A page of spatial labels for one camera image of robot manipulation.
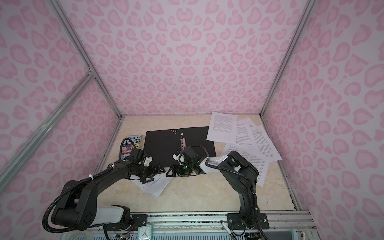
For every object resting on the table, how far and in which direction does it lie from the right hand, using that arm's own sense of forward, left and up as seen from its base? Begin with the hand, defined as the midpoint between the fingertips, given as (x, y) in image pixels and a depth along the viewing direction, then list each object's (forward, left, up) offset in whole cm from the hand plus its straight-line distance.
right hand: (172, 175), depth 85 cm
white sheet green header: (+25, -59, -6) cm, 65 cm away
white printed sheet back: (+40, -32, -6) cm, 52 cm away
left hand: (+1, +7, -1) cm, 7 cm away
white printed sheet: (-6, +9, -3) cm, 12 cm away
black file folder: (+21, +12, -4) cm, 25 cm away
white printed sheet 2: (+31, -47, -5) cm, 57 cm away
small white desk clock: (-27, +9, -2) cm, 29 cm away
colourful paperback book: (+12, +23, +15) cm, 30 cm away
